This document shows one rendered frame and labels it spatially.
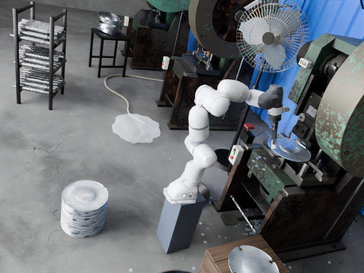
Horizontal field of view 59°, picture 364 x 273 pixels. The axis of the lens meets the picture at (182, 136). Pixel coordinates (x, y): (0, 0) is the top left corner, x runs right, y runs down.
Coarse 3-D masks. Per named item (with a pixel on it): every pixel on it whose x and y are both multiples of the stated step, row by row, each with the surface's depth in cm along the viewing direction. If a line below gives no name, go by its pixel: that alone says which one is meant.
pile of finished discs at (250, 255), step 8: (248, 248) 187; (256, 248) 188; (232, 256) 179; (240, 256) 181; (248, 256) 182; (256, 256) 183; (264, 256) 185; (232, 264) 175; (240, 264) 176; (248, 264) 176; (256, 264) 177; (264, 264) 180; (272, 264) 181; (232, 272) 170; (240, 272) 171; (248, 272) 172; (256, 272) 173; (264, 272) 174; (272, 272) 176
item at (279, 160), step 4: (264, 144) 209; (268, 148) 205; (272, 152) 202; (272, 156) 200; (276, 156) 199; (280, 156) 201; (272, 160) 218; (276, 160) 214; (280, 160) 211; (284, 160) 208; (288, 160) 210; (276, 164) 214; (280, 164) 211; (280, 168) 212
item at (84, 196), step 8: (72, 184) 214; (80, 184) 216; (88, 184) 217; (96, 184) 219; (64, 192) 206; (72, 192) 208; (80, 192) 208; (88, 192) 210; (96, 192) 213; (104, 192) 214; (64, 200) 200; (72, 200) 202; (80, 200) 203; (88, 200) 204; (96, 200) 206; (104, 200) 208; (72, 208) 196; (80, 208) 198; (88, 208) 199; (96, 208) 201
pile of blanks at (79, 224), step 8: (64, 208) 200; (104, 208) 208; (64, 216) 204; (72, 216) 199; (80, 216) 199; (88, 216) 201; (96, 216) 204; (104, 216) 213; (64, 224) 207; (72, 224) 203; (80, 224) 202; (88, 224) 204; (96, 224) 209; (72, 232) 206; (80, 232) 206; (88, 232) 208; (96, 232) 214
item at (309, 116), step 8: (312, 96) 198; (320, 96) 193; (312, 104) 198; (304, 112) 204; (312, 112) 198; (304, 120) 203; (312, 120) 198; (296, 128) 206; (304, 128) 200; (304, 136) 202; (312, 136) 200
